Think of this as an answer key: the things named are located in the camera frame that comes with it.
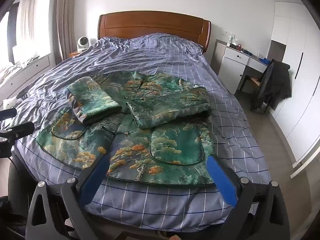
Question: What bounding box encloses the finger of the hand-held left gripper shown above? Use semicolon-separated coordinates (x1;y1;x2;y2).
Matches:
0;121;35;137
0;108;17;118

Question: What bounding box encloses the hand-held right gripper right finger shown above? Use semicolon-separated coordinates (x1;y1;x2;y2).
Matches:
205;154;298;240

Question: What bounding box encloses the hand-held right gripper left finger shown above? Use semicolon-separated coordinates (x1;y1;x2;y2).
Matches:
26;152;112;240

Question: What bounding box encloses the green landscape print jacket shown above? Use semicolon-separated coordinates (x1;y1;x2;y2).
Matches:
36;70;215;187

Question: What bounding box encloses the pile of light clothes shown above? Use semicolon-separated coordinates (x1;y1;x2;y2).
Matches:
0;57;40;81

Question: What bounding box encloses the window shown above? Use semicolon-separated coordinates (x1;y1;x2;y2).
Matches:
0;0;52;65

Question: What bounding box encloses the wooden chair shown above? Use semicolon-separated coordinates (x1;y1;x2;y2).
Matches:
240;66;270;113

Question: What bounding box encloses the black jacket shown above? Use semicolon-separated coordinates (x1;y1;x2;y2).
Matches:
251;59;292;112

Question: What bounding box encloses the beige curtain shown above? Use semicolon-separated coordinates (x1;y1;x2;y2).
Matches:
55;0;82;61

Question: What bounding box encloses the white desk with drawers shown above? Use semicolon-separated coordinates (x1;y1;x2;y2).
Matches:
218;39;270;94

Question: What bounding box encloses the white wardrobe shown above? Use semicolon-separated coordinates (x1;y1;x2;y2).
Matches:
269;1;320;164

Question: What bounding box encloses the blue checked duvet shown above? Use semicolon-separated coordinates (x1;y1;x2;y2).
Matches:
0;34;272;233

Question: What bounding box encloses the wooden headboard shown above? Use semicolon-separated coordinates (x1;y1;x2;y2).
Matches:
97;11;212;53

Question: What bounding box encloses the white security camera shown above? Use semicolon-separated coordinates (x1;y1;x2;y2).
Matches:
77;36;91;52

